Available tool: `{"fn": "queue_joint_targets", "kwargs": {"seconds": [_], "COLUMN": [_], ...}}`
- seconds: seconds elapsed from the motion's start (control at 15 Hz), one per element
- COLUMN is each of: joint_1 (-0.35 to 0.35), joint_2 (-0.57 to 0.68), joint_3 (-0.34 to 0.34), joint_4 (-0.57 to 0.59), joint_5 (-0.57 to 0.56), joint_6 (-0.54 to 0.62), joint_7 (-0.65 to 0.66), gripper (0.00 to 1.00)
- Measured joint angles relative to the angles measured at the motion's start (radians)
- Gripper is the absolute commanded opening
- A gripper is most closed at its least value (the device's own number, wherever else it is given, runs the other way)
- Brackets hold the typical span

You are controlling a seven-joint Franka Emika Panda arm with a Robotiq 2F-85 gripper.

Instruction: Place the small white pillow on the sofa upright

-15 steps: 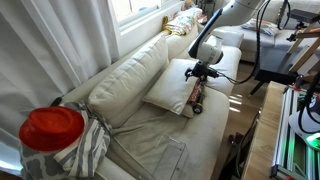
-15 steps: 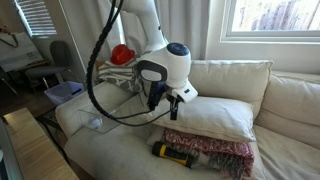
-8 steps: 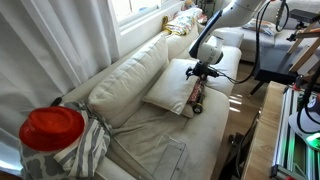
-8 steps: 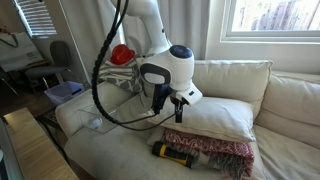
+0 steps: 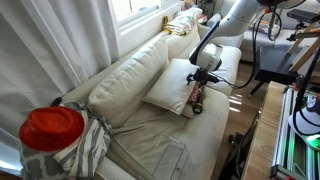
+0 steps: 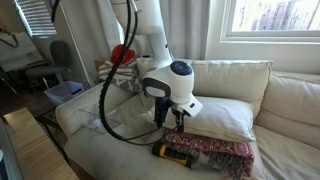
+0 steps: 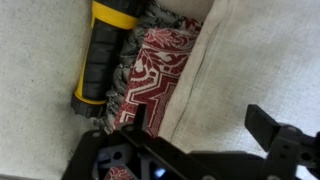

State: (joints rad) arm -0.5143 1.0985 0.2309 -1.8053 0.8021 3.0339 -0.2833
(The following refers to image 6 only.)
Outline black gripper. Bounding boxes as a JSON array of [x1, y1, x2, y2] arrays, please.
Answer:
[[173, 108, 187, 134]]

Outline small white pillow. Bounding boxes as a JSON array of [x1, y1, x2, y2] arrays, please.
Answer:
[[138, 95, 257, 144]]

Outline cream fabric sofa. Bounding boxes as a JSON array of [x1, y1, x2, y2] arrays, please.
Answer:
[[54, 58, 320, 180]]

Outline puffy cream sofa back cushion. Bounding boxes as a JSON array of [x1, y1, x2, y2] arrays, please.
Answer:
[[254, 73, 320, 150]]

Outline yellow and black flashlight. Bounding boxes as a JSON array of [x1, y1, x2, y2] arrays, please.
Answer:
[[151, 142, 198, 169]]

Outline red patterned fringed blanket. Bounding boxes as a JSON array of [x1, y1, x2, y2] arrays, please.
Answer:
[[162, 128, 255, 179]]

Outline grey white patterned cloth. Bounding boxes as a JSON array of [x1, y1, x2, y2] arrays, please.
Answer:
[[96, 56, 144, 94]]

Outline red hat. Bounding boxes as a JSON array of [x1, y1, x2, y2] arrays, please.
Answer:
[[109, 44, 137, 66]]

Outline blue plastic bin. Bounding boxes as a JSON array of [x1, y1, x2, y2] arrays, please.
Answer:
[[44, 80, 86, 107]]

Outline white framed window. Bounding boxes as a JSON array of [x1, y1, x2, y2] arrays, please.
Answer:
[[219, 0, 320, 44]]

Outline grey chair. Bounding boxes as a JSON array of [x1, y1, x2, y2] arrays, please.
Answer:
[[24, 40, 73, 91]]

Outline light wooden table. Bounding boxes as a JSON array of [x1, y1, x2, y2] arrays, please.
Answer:
[[2, 107, 80, 180]]

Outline white paper bag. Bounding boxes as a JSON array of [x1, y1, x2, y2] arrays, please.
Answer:
[[0, 31, 44, 73]]

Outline white window blinds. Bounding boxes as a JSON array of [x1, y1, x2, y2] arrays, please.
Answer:
[[13, 0, 58, 38]]

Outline thin black cable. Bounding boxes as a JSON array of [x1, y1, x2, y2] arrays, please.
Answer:
[[121, 124, 179, 147]]

